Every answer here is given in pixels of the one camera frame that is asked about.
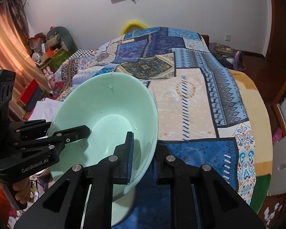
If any mint green bowl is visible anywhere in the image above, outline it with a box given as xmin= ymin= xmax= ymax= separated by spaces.
xmin=48 ymin=72 xmax=158 ymax=226

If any pink bunny toy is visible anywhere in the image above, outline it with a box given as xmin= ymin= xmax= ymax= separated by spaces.
xmin=43 ymin=66 xmax=55 ymax=89

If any orange pink curtain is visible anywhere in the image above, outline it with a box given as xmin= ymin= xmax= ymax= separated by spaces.
xmin=0 ymin=0 xmax=49 ymax=121

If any dark bag on floor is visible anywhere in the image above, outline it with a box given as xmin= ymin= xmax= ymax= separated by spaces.
xmin=209 ymin=42 xmax=246 ymax=71

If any beige green fleece blanket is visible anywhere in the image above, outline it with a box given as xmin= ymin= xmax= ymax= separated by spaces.
xmin=229 ymin=70 xmax=273 ymax=212

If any grey plush toy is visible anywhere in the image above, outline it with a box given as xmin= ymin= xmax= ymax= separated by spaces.
xmin=45 ymin=26 xmax=78 ymax=53

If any yellow foam ring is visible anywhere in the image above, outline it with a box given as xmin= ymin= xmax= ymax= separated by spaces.
xmin=120 ymin=20 xmax=149 ymax=36

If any white folded cloth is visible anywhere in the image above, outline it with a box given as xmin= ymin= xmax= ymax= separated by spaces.
xmin=28 ymin=98 xmax=62 ymax=122

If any green storage box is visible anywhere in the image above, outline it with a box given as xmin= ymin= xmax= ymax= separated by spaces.
xmin=39 ymin=48 xmax=71 ymax=72

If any red box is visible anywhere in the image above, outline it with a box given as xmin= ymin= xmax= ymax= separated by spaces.
xmin=17 ymin=79 xmax=43 ymax=108

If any person's left hand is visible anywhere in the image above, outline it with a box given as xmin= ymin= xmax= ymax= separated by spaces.
xmin=13 ymin=178 xmax=30 ymax=204

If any patchwork patterned tablecloth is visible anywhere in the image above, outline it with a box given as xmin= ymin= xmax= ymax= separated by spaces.
xmin=37 ymin=26 xmax=256 ymax=229

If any white wall socket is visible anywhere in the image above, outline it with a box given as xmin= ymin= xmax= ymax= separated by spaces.
xmin=225 ymin=35 xmax=231 ymax=41

